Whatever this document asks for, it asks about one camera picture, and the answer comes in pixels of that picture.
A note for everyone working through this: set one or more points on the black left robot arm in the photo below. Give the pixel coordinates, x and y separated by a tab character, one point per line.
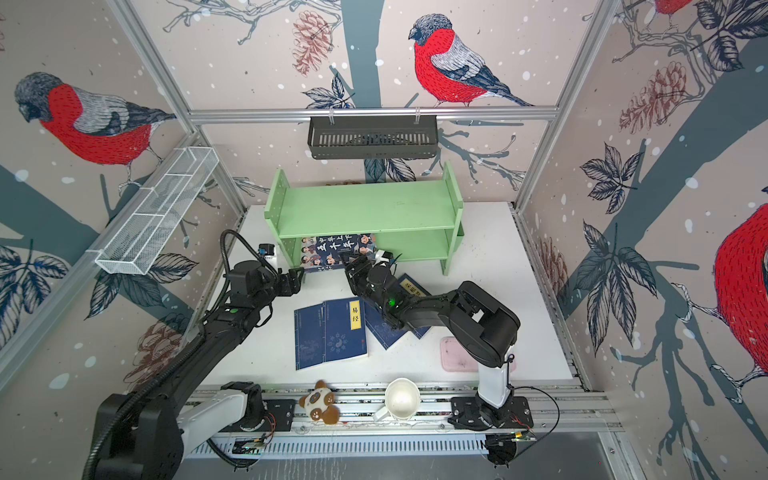
136	435

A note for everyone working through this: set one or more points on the white wire mesh basket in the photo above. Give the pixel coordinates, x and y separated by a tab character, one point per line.
141	238

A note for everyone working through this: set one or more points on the black hanging wall basket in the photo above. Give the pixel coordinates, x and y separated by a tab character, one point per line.
373	137

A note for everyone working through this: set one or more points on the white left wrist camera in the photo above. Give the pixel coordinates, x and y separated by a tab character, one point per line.
267	252

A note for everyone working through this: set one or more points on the blue book with yellow label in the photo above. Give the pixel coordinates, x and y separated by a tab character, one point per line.
345	335

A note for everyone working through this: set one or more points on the brown white plush toy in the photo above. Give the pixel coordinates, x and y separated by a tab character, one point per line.
320	404

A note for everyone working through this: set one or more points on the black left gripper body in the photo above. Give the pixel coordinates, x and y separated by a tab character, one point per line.
282	284

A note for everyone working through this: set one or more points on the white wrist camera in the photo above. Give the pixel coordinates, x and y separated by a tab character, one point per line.
383	257
267	252

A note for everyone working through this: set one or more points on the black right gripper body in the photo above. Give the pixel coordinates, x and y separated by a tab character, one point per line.
368	284

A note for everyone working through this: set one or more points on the white ceramic mug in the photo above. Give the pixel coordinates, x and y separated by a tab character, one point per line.
402	401

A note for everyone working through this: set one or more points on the pink plastic tray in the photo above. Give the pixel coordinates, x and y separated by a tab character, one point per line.
454	358

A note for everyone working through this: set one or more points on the green wooden shelf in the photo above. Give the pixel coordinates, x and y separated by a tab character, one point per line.
416	221

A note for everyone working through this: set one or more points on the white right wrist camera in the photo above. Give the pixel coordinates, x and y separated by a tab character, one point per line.
383	257

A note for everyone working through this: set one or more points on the colourful cartoon cover book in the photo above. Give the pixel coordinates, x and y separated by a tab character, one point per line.
331	252

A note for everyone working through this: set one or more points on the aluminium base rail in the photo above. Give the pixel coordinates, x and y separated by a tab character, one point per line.
446	422

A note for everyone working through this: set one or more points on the dark blue book under cartoon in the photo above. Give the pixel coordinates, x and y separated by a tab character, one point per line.
384	333

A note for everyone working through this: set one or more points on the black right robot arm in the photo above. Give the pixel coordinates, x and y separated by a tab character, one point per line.
483	326

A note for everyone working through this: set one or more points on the dark blue leftmost book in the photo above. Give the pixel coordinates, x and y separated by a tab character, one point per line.
309	334

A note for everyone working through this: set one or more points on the dark blue rightmost book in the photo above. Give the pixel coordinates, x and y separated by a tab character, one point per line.
414	288

